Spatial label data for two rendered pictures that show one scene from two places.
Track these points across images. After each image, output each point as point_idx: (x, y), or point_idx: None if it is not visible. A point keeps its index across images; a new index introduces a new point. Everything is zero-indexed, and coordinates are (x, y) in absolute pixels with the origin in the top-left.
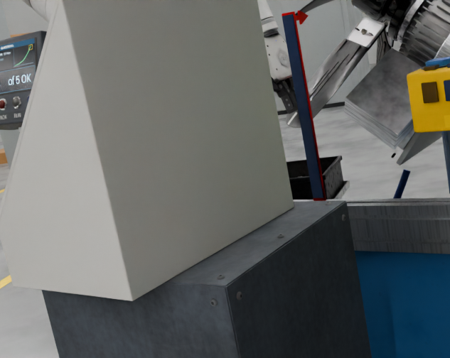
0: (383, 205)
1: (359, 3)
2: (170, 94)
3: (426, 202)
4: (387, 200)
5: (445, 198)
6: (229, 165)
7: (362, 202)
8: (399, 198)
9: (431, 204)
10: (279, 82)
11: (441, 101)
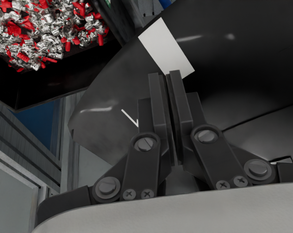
0: None
1: None
2: None
3: (20, 175)
4: (8, 162)
5: (35, 178)
6: None
7: None
8: (18, 164)
9: (19, 178)
10: (252, 187)
11: None
